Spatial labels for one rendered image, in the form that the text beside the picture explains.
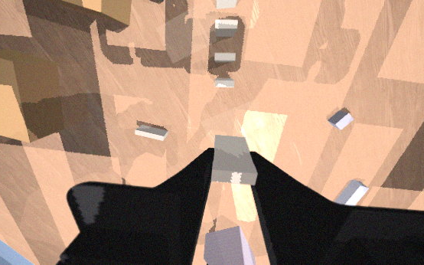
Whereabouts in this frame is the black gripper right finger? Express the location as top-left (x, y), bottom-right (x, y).
top-left (250, 151), bottom-right (424, 265)

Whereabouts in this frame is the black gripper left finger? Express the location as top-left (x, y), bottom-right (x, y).
top-left (66, 147), bottom-right (214, 265)

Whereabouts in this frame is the brown wooden block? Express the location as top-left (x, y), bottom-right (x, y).
top-left (0, 49), bottom-right (64, 143)
top-left (46, 0), bottom-right (132, 26)

